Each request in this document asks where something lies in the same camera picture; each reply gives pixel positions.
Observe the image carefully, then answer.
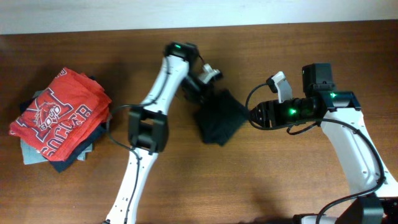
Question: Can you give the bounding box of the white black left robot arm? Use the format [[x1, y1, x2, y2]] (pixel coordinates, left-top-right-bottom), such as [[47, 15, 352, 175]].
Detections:
[[104, 42, 220, 224]]

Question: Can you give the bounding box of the dark teal t-shirt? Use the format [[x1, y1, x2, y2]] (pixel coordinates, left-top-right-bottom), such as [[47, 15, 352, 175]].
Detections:
[[193, 90, 249, 146]]

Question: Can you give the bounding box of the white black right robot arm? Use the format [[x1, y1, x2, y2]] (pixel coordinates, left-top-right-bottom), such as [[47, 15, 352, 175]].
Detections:
[[249, 90, 397, 223]]

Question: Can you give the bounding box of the red folded printed shirt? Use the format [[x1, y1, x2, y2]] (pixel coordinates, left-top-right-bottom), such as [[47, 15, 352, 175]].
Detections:
[[9, 67, 113, 162]]

